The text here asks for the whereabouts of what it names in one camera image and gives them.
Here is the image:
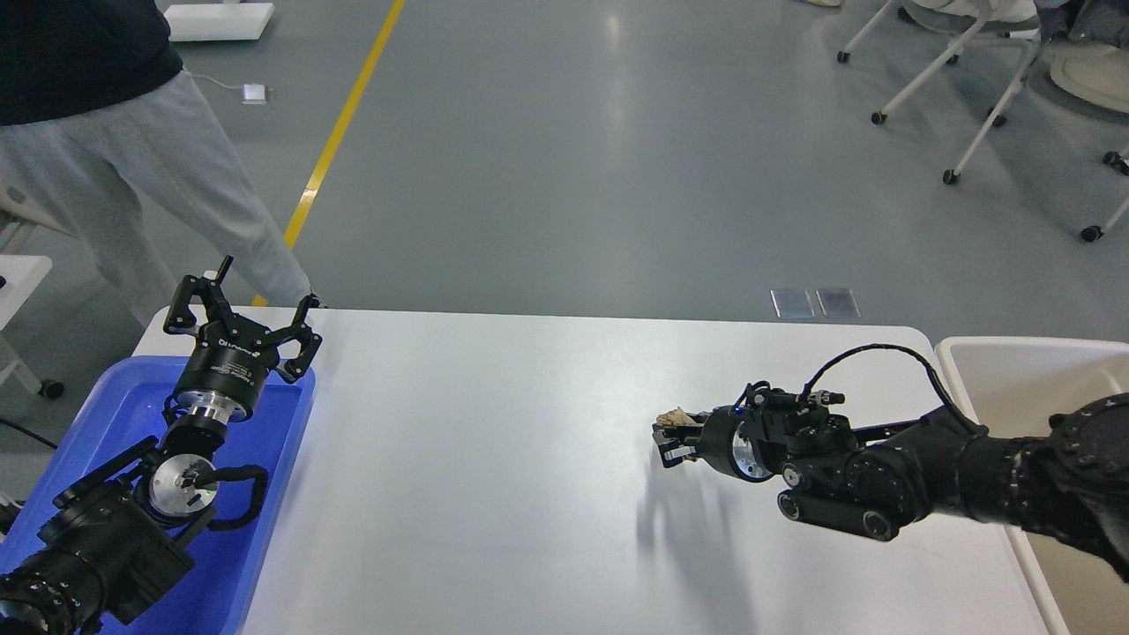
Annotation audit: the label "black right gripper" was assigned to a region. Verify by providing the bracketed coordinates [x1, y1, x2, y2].
[653, 406, 780, 482]

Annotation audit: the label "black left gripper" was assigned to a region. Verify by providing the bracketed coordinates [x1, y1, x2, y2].
[163, 256, 323, 423]

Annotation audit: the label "brown paper ball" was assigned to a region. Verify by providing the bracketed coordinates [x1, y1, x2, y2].
[660, 407, 697, 427]

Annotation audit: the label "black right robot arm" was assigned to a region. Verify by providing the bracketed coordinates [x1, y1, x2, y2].
[653, 362, 1128, 579]

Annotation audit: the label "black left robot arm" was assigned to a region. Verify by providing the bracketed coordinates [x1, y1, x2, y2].
[3, 256, 322, 634]

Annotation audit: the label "blue plastic bin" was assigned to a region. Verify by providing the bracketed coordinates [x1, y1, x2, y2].
[0, 355, 318, 635]

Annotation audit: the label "left metal floor plate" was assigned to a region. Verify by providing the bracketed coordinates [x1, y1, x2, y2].
[770, 288, 815, 320]

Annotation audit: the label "metal floor plate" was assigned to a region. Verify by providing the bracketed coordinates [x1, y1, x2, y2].
[770, 288, 815, 320]
[816, 287, 863, 318]

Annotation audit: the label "right metal floor plate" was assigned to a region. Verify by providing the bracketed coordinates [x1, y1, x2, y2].
[816, 287, 863, 318]

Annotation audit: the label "white power adapter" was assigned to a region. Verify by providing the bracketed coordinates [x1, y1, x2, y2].
[242, 84, 269, 105]

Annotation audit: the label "person in grey trousers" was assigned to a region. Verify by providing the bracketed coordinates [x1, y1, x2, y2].
[1, 1, 313, 325]

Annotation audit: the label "white foam board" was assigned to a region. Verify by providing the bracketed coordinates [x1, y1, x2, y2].
[164, 1, 275, 41]

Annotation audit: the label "beige plastic bin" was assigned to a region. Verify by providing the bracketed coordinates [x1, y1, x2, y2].
[935, 336, 1128, 634]

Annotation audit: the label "white rolling chair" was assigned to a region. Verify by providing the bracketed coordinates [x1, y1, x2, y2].
[835, 1, 1043, 186]
[1050, 35, 1129, 245]

